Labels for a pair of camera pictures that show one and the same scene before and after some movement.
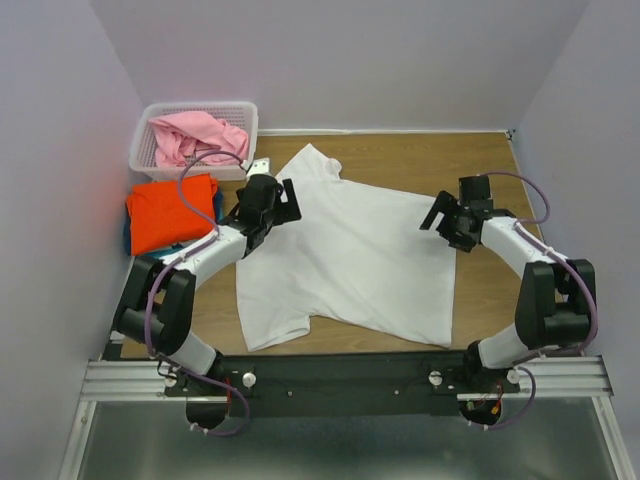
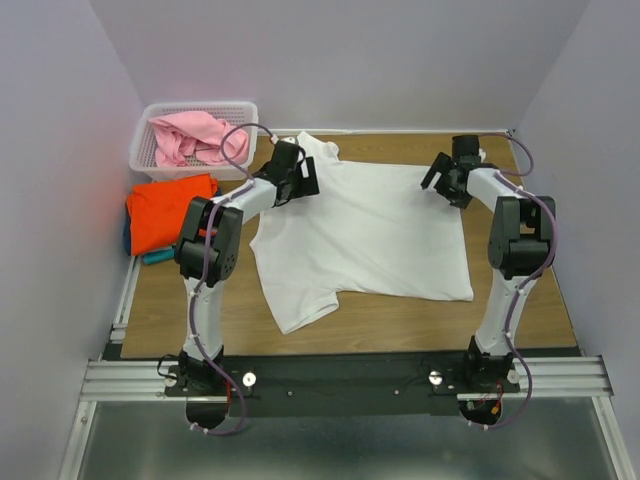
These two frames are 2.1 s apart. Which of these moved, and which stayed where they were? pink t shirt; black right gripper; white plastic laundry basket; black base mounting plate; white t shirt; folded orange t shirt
Moved: black right gripper; white t shirt
Stayed: white plastic laundry basket; pink t shirt; folded orange t shirt; black base mounting plate
